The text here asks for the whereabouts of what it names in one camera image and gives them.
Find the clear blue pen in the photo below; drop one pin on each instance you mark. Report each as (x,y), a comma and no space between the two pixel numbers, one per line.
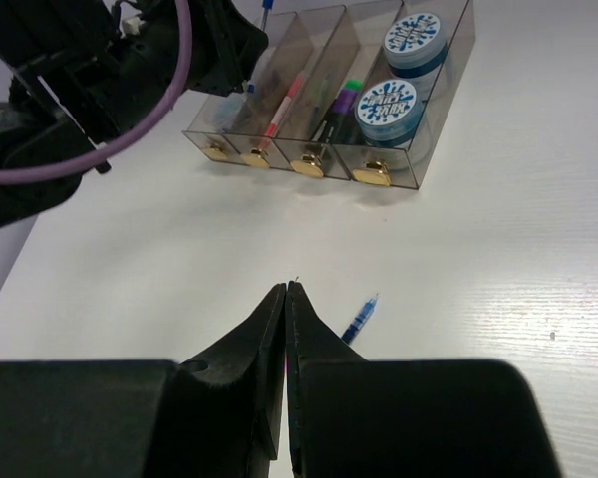
(360,319)

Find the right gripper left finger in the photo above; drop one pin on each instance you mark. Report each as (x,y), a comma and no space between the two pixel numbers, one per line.
(217,414)

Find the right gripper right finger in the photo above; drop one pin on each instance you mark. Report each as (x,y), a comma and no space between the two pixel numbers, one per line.
(353,417)

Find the blue ballpoint pen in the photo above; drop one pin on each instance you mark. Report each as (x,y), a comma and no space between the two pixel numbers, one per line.
(266,8)

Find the purple highlighter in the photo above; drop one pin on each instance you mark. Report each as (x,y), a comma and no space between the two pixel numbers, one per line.
(332,122)

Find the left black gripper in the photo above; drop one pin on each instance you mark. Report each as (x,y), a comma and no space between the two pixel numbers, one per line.
(225,50)

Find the paperclip jar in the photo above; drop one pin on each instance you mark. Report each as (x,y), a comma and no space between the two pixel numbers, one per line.
(226,112)

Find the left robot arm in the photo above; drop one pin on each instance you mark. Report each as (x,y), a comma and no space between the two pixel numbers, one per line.
(85,74)

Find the green highlighter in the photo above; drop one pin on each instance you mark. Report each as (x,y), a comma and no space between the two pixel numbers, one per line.
(326,111)

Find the pink gel pen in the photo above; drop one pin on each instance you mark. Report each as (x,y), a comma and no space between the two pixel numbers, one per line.
(285,104)

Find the clear drawer bin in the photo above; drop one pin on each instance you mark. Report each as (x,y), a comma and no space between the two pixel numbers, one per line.
(406,166)
(271,77)
(350,54)
(318,25)

